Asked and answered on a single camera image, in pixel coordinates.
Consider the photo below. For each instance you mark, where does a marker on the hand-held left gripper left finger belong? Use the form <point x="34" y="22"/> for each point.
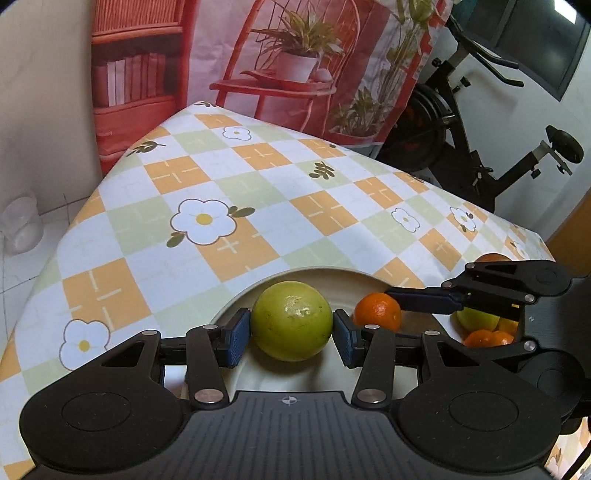
<point x="238" y="339"/>

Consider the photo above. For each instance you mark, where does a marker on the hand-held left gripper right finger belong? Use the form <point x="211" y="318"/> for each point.
<point x="344" y="339"/>

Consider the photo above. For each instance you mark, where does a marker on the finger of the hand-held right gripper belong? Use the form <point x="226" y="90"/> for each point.
<point x="425" y="300"/>
<point x="524" y="350"/>

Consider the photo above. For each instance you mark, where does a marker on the cream round plate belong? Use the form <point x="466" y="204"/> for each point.
<point x="351" y="286"/>

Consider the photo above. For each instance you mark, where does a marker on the pale green apple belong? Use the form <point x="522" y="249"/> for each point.
<point x="291" y="323"/>

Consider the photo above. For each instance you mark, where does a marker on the bright green apple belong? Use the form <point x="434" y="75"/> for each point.
<point x="478" y="321"/>

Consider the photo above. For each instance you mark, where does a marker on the orange wooden door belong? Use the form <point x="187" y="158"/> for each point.
<point x="575" y="240"/>

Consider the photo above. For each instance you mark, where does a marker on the checked flower tablecloth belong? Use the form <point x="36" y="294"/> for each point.
<point x="277" y="207"/>

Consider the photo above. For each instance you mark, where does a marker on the black exercise bike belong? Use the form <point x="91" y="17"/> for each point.
<point x="443" y="124"/>

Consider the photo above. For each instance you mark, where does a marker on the translucent plastic container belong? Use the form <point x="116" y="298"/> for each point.
<point x="21" y="230"/>

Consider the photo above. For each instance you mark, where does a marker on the dark window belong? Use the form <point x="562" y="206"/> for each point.
<point x="540" y="37"/>

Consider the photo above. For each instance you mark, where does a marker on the printed red chair backdrop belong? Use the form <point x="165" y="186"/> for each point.
<point x="207" y="46"/>

